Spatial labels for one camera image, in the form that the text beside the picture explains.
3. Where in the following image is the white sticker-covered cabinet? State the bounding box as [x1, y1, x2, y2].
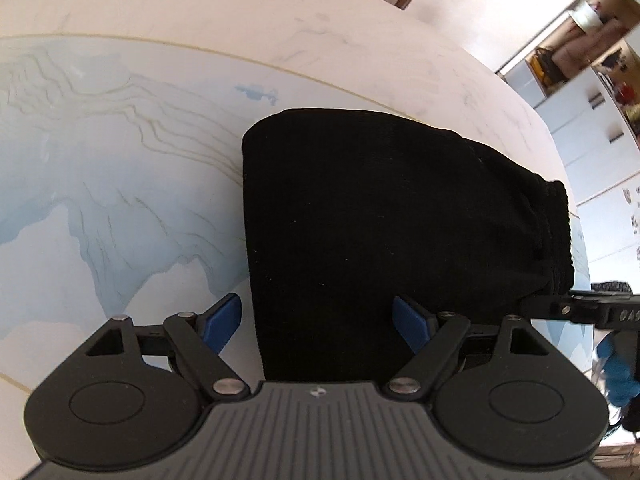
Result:
[497, 0, 640, 291]

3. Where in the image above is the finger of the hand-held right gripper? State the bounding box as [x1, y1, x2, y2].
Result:
[520, 290, 608, 328]

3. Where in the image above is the yellow black bag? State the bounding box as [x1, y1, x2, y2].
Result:
[530, 47, 571, 96]

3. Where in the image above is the white bucket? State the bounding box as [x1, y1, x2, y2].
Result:
[567, 0, 603, 31]

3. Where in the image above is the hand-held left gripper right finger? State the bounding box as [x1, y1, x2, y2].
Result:
[385, 295, 556, 401]

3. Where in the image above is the blue printed tablecloth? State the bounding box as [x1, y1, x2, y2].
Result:
[0, 0, 608, 476]

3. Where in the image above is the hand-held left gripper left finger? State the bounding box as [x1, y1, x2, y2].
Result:
[85, 292, 251, 401]

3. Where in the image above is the person's right hand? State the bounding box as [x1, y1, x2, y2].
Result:
[597, 332, 640, 406]

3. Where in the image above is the black pearl-cuffed sweater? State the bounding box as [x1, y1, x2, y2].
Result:
[241, 107, 575, 383]

